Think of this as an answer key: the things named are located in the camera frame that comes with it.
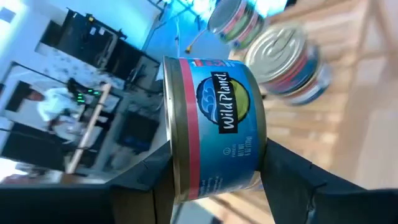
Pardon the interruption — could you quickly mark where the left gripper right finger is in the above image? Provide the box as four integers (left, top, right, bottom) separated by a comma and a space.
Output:
260, 139, 398, 224

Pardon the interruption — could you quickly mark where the yellow cable black plug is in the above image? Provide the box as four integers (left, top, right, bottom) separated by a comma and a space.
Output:
185, 26, 214, 54

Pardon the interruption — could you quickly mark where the green Bumble Bee tuna can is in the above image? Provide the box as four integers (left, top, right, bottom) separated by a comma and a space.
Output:
228, 11, 268, 51
206, 0, 256, 37

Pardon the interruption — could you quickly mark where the light wooden bar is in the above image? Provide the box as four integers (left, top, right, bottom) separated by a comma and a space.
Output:
66, 83, 112, 174

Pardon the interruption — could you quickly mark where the blue Wild Planet salmon can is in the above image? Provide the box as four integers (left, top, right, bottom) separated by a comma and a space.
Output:
244, 23, 321, 94
162, 55, 268, 203
273, 55, 333, 107

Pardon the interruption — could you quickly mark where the person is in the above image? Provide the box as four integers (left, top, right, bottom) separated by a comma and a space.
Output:
24, 77, 105, 147

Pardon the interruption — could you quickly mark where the wooden slatted shelf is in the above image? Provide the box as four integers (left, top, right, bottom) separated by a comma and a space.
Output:
186, 0, 398, 224

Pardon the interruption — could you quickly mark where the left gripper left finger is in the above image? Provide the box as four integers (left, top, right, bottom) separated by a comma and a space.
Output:
0, 141, 175, 224

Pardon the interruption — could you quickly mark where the black equipment cabinet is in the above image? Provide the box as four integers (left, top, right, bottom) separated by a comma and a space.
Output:
39, 8, 161, 94

